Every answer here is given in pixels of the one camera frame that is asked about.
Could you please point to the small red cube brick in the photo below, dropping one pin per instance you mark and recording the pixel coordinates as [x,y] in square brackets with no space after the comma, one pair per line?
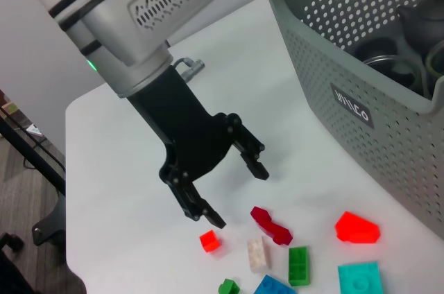
[209,241]

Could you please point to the green rectangular toy brick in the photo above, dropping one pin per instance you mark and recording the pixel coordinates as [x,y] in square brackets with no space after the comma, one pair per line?
[299,266]

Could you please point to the dark red curved toy block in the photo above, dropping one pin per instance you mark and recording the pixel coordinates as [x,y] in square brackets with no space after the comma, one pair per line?
[270,226]

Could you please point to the white power strip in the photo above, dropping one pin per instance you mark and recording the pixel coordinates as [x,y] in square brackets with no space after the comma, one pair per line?
[34,130]

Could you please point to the small black clay teacup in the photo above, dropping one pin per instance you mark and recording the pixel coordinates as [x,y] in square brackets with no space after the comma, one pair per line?
[376,48]

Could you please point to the orange-red wedge toy block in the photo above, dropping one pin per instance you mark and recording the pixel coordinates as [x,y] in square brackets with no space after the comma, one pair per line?
[357,228]

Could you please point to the teal square toy plate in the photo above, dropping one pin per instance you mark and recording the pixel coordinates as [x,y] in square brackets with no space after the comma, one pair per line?
[360,278]

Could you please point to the light wooden box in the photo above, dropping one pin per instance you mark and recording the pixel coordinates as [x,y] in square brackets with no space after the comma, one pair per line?
[8,108]

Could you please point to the black office chair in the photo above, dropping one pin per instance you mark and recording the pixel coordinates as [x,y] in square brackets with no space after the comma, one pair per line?
[12,242]

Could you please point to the white toy brick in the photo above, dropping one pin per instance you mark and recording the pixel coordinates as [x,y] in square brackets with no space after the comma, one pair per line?
[258,254]

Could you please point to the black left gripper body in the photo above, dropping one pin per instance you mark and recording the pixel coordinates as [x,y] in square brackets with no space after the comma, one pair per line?
[187,134]

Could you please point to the blue square toy brick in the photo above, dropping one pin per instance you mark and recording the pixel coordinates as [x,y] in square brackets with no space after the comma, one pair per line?
[274,285]

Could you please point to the green stepped toy brick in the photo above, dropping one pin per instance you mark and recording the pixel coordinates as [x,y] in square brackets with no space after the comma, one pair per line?
[229,287]

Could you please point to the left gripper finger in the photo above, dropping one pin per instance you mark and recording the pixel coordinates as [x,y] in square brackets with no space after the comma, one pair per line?
[196,204]
[251,155]

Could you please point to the grey-green perforated storage bin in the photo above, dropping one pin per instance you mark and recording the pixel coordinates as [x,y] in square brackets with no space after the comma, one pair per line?
[347,65]

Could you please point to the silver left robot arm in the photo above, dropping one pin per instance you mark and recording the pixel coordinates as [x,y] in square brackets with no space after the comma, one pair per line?
[121,30]

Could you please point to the black clay teapot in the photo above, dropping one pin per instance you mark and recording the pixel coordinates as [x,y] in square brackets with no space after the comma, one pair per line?
[423,23]

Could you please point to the black metal stand frame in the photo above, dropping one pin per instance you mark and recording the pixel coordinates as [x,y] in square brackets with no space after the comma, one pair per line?
[48,228]

